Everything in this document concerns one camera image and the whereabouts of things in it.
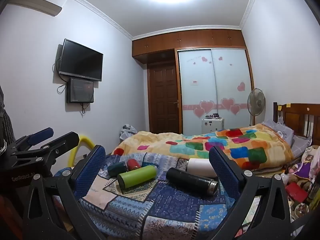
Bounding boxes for wall-mounted black television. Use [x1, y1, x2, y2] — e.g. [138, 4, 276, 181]
[56, 38, 104, 82]

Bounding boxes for dark cloth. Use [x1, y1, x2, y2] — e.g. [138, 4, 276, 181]
[0, 84, 16, 153]

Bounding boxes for black thermos cup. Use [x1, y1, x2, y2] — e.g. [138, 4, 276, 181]
[166, 167, 219, 196]

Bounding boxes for brown wooden door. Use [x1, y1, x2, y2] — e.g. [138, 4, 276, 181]
[147, 62, 181, 134]

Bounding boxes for red box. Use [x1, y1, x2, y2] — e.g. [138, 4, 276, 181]
[285, 182, 309, 203]

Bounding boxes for black television cable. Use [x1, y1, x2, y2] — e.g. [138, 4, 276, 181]
[52, 55, 68, 94]

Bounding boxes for sliding-door wardrobe with heart stickers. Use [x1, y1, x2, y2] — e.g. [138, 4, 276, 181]
[177, 47, 255, 136]

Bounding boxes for white thermos cup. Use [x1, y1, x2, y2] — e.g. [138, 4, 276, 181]
[186, 158, 218, 178]

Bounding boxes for colourful patch quilt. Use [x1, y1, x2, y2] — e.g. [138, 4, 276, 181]
[111, 127, 295, 171]

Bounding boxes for plush doll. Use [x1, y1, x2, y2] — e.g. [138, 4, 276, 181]
[299, 145, 320, 179]

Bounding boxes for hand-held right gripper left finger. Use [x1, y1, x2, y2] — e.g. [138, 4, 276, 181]
[24, 144, 108, 240]

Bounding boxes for blue patterned patchwork blanket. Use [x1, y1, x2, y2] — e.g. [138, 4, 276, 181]
[54, 152, 260, 240]

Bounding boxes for wooden overhead cabinets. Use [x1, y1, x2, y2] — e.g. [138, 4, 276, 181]
[132, 29, 247, 65]

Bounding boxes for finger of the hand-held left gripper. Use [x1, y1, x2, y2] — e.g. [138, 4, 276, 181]
[24, 131, 81, 165]
[15, 127, 54, 153]

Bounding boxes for yellow foam tube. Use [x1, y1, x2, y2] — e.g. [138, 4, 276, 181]
[68, 134, 94, 167]

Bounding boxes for standing electric fan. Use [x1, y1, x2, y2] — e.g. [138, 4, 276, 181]
[247, 88, 266, 126]

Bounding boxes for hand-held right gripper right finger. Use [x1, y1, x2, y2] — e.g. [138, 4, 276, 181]
[208, 145, 300, 240]

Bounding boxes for dark teal cup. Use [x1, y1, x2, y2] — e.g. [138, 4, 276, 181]
[107, 162, 128, 178]

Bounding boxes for red cup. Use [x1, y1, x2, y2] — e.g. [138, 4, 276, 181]
[126, 159, 141, 172]

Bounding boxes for grey striped pillow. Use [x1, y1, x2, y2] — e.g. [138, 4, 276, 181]
[291, 135, 312, 157]

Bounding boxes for small black wall monitor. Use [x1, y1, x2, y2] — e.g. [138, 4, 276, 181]
[66, 77, 95, 104]

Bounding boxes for green thermos cup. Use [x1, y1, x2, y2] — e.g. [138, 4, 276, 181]
[117, 165, 157, 189]

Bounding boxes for grey printed pillow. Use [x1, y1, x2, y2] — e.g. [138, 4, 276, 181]
[261, 119, 295, 148]

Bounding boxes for grey clothes pile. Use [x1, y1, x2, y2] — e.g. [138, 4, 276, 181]
[119, 124, 138, 141]

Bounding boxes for small white cabinet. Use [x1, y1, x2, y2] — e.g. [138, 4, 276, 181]
[201, 118, 225, 133]

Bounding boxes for black monitor cable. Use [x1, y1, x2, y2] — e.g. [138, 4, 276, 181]
[79, 102, 91, 117]

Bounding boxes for wooden bed headboard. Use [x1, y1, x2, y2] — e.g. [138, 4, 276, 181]
[273, 102, 320, 146]

